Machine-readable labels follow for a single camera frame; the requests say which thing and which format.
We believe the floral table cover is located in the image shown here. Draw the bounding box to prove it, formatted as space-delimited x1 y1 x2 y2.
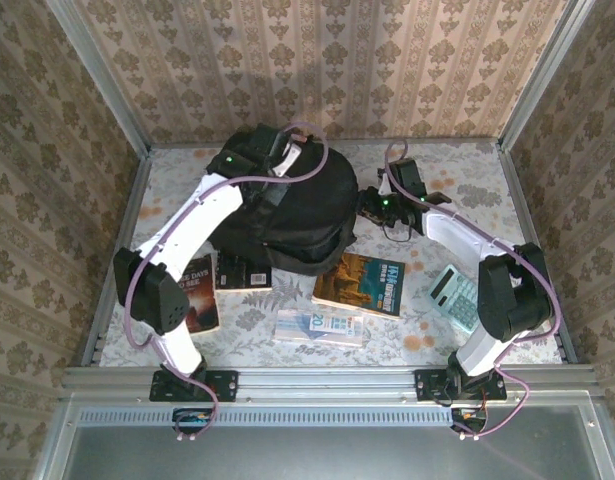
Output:
99 142 566 369

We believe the dark red paperback book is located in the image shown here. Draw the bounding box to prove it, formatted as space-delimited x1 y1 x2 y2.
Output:
179 253 222 335

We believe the aluminium frame rail with mounts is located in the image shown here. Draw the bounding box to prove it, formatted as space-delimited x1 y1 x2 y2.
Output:
61 366 601 401

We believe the thin aluminium wall rail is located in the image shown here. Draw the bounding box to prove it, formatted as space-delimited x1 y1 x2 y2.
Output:
149 138 503 149

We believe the black book with barcode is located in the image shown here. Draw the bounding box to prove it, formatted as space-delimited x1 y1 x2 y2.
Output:
214 249 274 291

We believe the mint green calculator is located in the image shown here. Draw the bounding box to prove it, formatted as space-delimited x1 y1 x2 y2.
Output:
425 263 481 335

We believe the teal landscape cover book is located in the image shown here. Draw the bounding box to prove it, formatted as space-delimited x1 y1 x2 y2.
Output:
311 251 406 321

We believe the clear stationery pack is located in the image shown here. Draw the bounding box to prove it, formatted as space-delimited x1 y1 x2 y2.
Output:
274 308 367 350

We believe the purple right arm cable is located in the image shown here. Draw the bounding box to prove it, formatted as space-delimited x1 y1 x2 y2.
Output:
384 140 559 441

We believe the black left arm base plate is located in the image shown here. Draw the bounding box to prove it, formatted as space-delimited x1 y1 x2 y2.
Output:
149 369 240 403

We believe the aluminium corner post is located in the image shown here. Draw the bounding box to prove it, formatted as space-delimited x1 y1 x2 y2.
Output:
496 0 606 151
44 0 153 156

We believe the black backpack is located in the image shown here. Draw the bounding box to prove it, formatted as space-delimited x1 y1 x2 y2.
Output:
211 132 361 276

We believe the steel sheet panel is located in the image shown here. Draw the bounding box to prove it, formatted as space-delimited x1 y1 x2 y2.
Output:
34 397 615 480

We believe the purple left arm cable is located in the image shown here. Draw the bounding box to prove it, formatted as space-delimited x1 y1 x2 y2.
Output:
121 121 332 444

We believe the black cable connector block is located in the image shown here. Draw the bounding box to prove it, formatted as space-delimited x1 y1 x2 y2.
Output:
450 407 489 435
171 407 214 435

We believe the aluminium side rail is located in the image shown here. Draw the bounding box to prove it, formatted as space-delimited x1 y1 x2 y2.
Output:
81 147 153 369
496 142 578 364

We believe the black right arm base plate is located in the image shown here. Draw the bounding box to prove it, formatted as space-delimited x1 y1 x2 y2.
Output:
415 368 507 403

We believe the slotted grey cable duct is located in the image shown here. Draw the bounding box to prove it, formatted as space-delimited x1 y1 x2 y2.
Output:
79 407 461 427

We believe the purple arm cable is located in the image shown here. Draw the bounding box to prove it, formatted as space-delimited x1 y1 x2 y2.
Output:
384 140 559 441
121 121 332 444

